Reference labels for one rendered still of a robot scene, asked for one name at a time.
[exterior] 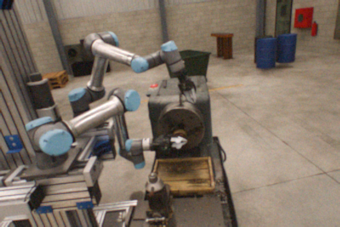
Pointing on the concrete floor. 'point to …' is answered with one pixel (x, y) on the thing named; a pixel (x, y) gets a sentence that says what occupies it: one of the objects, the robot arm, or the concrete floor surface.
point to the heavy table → (226, 46)
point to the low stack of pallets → (53, 79)
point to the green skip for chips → (193, 63)
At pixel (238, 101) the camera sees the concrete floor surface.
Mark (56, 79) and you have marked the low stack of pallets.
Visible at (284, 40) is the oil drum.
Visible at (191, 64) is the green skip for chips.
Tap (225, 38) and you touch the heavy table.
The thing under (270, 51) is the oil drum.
